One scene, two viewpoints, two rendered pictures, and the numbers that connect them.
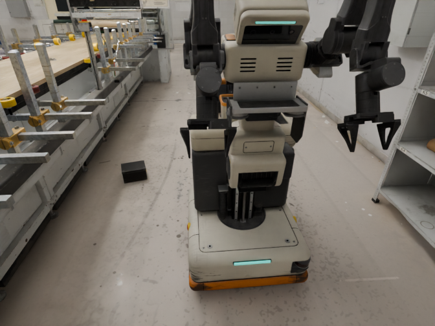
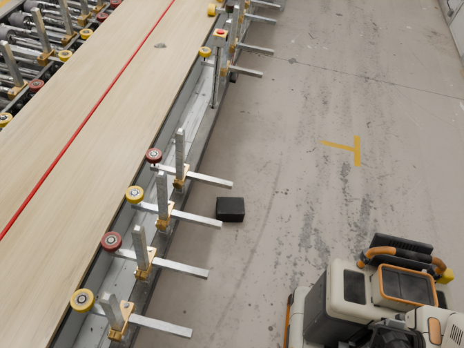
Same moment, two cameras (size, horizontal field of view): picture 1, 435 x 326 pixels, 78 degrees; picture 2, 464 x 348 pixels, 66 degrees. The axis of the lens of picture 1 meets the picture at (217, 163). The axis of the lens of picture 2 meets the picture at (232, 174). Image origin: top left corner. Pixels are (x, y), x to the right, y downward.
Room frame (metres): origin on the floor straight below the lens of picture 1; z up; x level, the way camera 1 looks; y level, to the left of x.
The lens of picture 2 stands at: (0.52, 0.55, 2.25)
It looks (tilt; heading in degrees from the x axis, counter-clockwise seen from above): 50 degrees down; 8
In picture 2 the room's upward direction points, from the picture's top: 10 degrees clockwise
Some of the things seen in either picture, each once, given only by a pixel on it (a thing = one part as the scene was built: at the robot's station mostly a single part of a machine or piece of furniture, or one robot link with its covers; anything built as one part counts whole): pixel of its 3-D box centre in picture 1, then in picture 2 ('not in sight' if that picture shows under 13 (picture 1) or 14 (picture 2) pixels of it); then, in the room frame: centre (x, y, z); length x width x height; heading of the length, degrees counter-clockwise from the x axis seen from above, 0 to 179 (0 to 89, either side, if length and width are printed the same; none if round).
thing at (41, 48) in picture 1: (53, 87); (179, 166); (1.59, 0.97, 0.91); 0.04 x 0.04 x 0.48; 4
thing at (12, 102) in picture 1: (9, 108); (135, 199); (1.37, 1.10, 0.85); 0.08 x 0.08 x 0.11
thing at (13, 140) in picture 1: (12, 138); (146, 263); (1.11, 0.93, 0.81); 0.14 x 0.06 x 0.05; 4
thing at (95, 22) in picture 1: (117, 23); not in sight; (5.39, 1.78, 1.05); 1.43 x 0.12 x 0.12; 94
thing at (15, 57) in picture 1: (30, 101); (163, 207); (1.34, 0.95, 0.91); 0.04 x 0.04 x 0.48; 4
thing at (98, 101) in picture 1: (69, 103); (191, 176); (1.63, 0.92, 0.80); 0.43 x 0.03 x 0.04; 94
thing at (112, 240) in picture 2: not in sight; (112, 246); (1.12, 1.08, 0.85); 0.08 x 0.08 x 0.11
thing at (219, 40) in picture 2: (85, 26); (219, 39); (2.32, 1.02, 1.18); 0.07 x 0.07 x 0.08; 4
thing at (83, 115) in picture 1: (50, 116); (176, 215); (1.38, 0.90, 0.81); 0.43 x 0.03 x 0.04; 94
